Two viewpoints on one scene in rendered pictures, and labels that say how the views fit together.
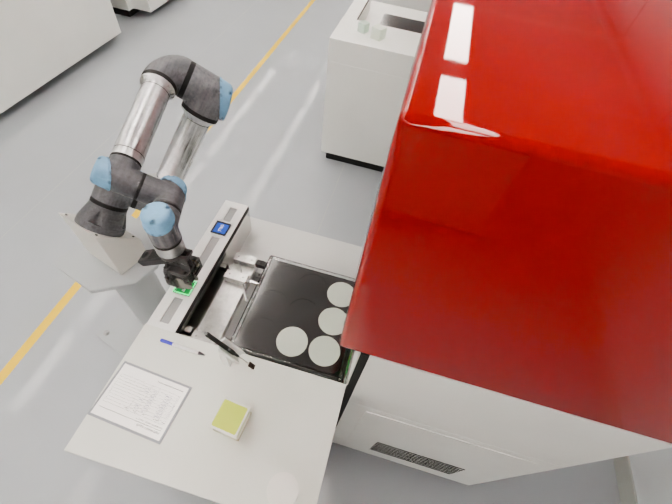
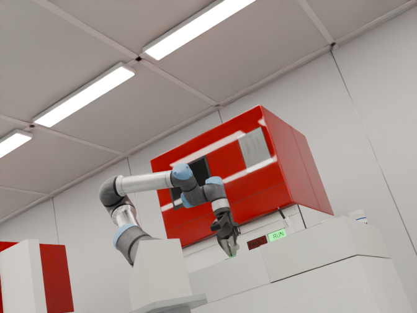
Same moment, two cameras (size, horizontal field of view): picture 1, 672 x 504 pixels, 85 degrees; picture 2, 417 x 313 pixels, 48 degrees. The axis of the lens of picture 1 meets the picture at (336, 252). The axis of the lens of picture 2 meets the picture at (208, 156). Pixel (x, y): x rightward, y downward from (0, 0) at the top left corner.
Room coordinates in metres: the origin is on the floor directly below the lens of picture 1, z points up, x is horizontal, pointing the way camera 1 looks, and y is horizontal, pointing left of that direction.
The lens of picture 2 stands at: (-0.09, 2.33, 0.65)
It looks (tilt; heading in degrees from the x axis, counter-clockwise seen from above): 22 degrees up; 289
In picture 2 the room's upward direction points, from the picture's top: 15 degrees counter-clockwise
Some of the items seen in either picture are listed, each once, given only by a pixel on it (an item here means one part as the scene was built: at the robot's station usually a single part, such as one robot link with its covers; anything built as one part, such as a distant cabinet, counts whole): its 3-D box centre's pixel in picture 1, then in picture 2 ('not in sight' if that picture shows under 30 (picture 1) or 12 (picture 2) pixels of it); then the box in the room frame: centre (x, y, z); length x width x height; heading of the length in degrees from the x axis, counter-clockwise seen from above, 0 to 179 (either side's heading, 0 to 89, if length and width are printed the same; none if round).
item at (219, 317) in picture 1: (228, 299); not in sight; (0.58, 0.34, 0.87); 0.36 x 0.08 x 0.03; 172
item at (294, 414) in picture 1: (220, 420); (330, 252); (0.19, 0.24, 0.89); 0.62 x 0.35 x 0.14; 82
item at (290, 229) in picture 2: (231, 354); (290, 231); (0.33, 0.24, 1.03); 0.06 x 0.04 x 0.13; 82
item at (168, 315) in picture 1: (207, 268); (212, 284); (0.67, 0.45, 0.89); 0.55 x 0.09 x 0.14; 172
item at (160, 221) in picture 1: (161, 225); (215, 190); (0.55, 0.45, 1.27); 0.09 x 0.08 x 0.11; 10
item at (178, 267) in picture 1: (179, 262); (226, 224); (0.55, 0.44, 1.11); 0.09 x 0.08 x 0.12; 82
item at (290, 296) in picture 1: (302, 312); not in sight; (0.56, 0.08, 0.90); 0.34 x 0.34 x 0.01; 82
